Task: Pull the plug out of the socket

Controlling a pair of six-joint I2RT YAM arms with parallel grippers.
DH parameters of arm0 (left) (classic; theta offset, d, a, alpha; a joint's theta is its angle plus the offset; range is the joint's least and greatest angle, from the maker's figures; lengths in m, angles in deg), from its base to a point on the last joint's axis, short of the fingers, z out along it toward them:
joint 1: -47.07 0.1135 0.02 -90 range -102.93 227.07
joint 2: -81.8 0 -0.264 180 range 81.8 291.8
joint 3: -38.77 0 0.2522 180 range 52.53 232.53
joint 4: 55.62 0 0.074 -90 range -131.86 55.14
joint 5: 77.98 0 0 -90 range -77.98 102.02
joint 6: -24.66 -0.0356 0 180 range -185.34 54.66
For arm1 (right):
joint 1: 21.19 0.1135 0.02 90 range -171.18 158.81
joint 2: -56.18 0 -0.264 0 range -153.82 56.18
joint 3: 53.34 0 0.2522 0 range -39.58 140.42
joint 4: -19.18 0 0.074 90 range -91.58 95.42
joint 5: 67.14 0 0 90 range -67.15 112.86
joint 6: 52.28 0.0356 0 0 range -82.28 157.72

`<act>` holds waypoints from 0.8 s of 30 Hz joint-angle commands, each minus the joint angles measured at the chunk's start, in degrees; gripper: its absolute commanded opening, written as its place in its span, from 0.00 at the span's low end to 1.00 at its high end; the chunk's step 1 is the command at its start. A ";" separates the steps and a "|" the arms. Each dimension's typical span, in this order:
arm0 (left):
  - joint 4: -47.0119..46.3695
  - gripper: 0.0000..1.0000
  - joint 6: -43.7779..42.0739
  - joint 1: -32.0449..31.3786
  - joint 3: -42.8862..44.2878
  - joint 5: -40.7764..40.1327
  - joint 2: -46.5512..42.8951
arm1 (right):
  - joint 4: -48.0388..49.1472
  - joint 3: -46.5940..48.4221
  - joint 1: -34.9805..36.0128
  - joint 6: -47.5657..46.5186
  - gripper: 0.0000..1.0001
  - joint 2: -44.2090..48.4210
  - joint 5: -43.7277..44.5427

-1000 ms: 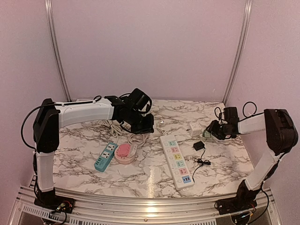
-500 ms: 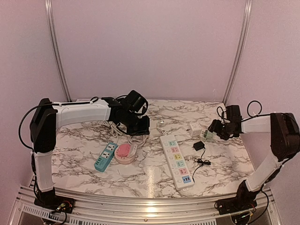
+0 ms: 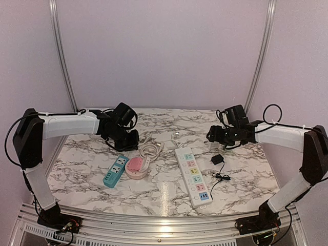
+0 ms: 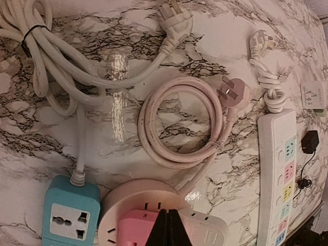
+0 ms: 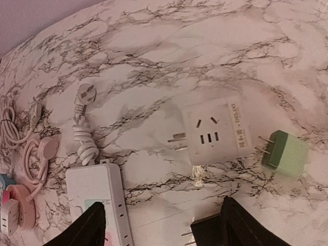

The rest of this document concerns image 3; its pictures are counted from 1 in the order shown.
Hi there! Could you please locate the pink coiled cord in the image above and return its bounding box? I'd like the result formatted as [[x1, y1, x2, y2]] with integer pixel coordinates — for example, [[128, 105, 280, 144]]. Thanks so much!
[[139, 142, 165, 161]]

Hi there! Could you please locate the pink adapter plug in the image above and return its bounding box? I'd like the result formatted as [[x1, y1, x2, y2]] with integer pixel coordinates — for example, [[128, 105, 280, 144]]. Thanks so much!
[[128, 157, 143, 172]]

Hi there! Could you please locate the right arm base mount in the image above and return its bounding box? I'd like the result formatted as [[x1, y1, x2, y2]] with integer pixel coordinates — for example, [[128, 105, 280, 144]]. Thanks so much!
[[235, 215, 281, 235]]

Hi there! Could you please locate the black charger plug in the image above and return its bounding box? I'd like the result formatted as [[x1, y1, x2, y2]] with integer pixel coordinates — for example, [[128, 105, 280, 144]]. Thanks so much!
[[211, 154, 224, 165]]

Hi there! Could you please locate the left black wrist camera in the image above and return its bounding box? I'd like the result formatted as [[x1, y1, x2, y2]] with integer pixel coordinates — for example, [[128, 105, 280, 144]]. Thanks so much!
[[113, 102, 138, 130]]

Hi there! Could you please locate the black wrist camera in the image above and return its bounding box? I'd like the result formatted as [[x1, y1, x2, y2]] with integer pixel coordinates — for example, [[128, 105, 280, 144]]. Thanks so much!
[[218, 105, 249, 128], [113, 102, 138, 130]]

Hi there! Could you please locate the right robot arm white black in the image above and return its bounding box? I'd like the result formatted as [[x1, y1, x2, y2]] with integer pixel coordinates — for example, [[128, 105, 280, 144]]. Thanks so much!
[[206, 105, 327, 234]]

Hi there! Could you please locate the long white power strip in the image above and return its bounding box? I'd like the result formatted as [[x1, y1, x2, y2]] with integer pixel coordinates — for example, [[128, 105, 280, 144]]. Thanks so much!
[[175, 148, 213, 208]]

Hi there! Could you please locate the left aluminium frame post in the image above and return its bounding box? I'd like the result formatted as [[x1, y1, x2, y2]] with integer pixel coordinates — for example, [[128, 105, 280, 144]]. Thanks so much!
[[49, 0, 78, 112]]

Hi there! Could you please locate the front aluminium rail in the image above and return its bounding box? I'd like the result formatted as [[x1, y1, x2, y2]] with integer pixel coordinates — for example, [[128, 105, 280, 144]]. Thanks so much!
[[10, 202, 308, 246]]

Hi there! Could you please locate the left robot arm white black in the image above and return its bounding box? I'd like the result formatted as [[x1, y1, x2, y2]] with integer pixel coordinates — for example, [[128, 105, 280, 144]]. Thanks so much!
[[9, 102, 139, 228]]

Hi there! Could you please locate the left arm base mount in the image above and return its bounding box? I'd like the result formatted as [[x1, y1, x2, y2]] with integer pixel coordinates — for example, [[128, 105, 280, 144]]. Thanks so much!
[[37, 213, 82, 233]]

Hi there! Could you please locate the teal power strip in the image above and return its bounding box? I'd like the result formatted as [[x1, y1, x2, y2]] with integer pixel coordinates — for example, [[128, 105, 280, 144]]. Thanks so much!
[[103, 156, 129, 188]]

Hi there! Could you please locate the round pink socket base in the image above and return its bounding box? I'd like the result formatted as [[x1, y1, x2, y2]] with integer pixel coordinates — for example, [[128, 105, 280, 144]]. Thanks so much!
[[125, 165, 149, 180]]

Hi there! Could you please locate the black thin charger cable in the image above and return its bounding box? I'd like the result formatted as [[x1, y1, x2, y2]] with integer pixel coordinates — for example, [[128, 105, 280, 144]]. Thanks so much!
[[210, 161, 231, 199]]

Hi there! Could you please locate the aluminium frame post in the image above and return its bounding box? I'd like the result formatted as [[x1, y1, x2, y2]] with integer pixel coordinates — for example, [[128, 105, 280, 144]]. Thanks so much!
[[244, 0, 277, 114], [49, 0, 78, 112]]

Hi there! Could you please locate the white cube socket adapter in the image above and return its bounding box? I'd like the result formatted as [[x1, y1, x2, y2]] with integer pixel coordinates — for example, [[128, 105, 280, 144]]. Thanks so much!
[[208, 142, 220, 150]]

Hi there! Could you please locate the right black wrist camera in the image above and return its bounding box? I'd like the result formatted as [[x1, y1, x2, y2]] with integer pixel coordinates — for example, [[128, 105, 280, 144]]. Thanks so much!
[[218, 105, 249, 128]]

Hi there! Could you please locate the right aluminium frame post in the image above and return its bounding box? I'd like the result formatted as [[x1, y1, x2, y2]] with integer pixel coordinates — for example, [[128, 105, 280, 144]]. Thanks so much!
[[244, 0, 277, 114]]

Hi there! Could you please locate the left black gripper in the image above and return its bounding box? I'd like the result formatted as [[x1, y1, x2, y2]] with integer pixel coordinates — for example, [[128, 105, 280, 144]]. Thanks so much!
[[107, 125, 139, 152]]

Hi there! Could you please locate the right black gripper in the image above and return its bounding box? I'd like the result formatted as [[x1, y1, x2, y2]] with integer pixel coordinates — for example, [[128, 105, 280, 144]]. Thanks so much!
[[206, 126, 238, 146]]

